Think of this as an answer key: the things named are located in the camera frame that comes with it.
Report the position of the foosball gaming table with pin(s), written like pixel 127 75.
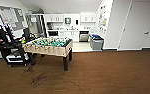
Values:
pixel 51 45

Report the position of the white two-door sink cabinet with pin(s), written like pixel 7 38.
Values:
pixel 71 35

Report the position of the black built-in microwave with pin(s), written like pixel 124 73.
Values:
pixel 53 33

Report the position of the steel paper towel dispenser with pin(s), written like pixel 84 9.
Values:
pixel 67 20

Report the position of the stainless steel refrigerator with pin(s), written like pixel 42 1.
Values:
pixel 36 25

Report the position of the black wheeled cart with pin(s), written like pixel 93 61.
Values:
pixel 16 50

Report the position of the white room door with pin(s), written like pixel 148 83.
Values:
pixel 141 25

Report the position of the black wall soap dispenser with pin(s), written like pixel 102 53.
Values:
pixel 76 22

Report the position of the large colourful wall poster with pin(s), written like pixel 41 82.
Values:
pixel 102 20

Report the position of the white wall notice board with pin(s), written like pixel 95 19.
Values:
pixel 11 16

